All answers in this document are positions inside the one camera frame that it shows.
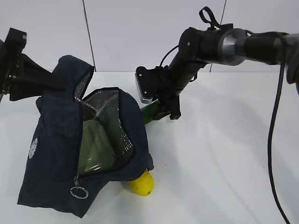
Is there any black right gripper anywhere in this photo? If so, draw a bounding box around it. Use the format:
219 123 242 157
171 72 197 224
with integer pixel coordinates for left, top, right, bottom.
154 66 181 120

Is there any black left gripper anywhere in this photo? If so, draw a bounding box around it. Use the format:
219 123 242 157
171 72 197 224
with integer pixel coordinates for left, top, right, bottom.
0 28 67 101

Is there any green cucumber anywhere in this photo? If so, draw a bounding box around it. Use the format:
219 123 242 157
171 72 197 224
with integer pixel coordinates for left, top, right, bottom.
141 100 170 125

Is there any dark navy lunch bag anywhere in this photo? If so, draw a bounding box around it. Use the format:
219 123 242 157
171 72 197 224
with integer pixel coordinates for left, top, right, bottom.
17 55 154 217

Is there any glass container green lid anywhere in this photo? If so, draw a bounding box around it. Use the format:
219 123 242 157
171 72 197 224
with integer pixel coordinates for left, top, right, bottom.
77 120 116 175

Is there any yellow lemon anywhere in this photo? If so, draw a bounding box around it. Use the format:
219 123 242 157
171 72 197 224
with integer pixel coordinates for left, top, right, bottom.
128 171 155 196

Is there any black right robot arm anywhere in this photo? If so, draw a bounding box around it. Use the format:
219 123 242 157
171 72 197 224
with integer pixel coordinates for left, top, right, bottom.
167 24 299 96

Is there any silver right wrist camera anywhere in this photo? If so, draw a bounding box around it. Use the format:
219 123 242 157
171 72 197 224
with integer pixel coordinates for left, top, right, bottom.
135 66 163 104

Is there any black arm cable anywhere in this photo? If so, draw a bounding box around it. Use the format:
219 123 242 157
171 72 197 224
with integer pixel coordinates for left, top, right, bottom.
267 32 292 224

